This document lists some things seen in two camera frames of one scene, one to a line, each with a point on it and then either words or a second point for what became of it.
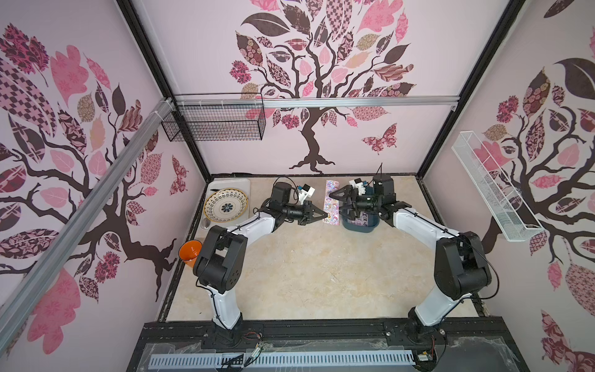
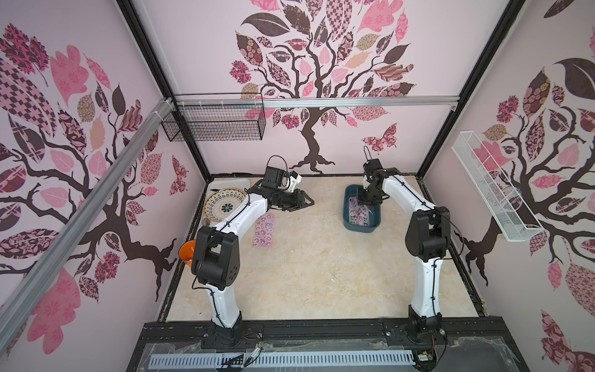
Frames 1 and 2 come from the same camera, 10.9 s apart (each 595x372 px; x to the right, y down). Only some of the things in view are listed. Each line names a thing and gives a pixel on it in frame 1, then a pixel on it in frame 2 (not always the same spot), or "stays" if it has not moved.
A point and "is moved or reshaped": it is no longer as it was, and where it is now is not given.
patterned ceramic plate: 225,204 stays
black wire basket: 214,117 stays
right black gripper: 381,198 → 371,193
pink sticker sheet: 331,205 is moved or reshaped
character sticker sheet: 361,220 stays
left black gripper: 307,208 → 297,201
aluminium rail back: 316,101 stays
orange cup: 190,251 stays
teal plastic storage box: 373,218 stays
